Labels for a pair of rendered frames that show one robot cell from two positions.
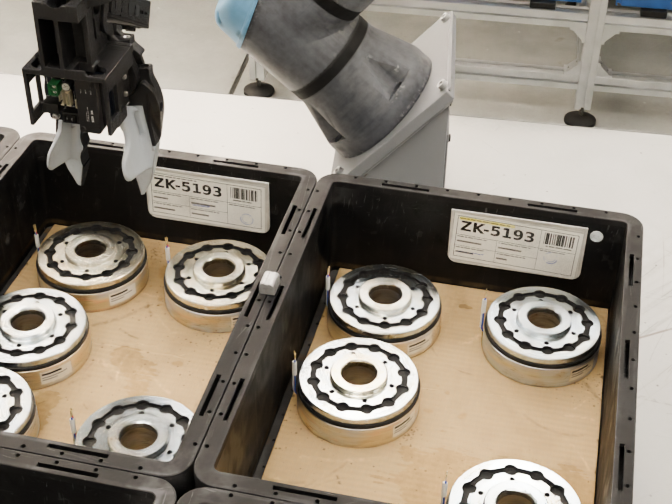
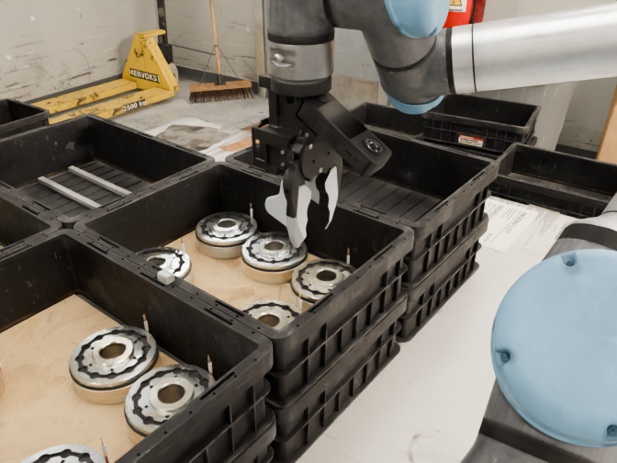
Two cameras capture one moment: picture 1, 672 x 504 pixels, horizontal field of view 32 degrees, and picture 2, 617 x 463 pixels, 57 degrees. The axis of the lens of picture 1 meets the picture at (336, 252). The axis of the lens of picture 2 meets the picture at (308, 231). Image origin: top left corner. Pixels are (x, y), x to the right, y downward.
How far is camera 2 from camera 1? 125 cm
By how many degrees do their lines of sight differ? 89
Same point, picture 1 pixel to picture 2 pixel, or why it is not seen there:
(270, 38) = not seen: hidden behind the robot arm
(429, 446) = (51, 391)
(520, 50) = not seen: outside the picture
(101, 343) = (262, 287)
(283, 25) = not seen: hidden behind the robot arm
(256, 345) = (125, 264)
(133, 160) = (274, 206)
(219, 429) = (84, 240)
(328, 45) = (495, 404)
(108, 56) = (279, 130)
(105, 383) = (229, 282)
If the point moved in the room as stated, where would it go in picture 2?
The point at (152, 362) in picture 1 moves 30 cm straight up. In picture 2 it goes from (230, 300) to (213, 97)
